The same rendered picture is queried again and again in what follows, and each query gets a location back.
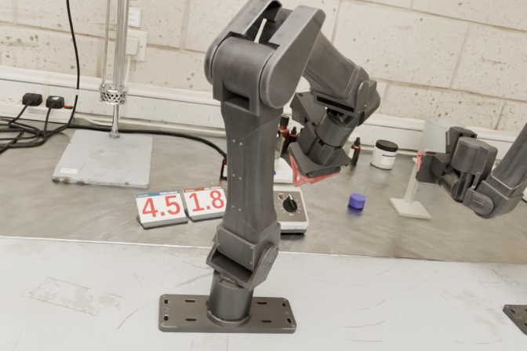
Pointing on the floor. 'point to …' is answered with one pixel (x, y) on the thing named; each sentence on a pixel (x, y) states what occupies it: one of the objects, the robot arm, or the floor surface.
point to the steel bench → (401, 168)
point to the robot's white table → (496, 275)
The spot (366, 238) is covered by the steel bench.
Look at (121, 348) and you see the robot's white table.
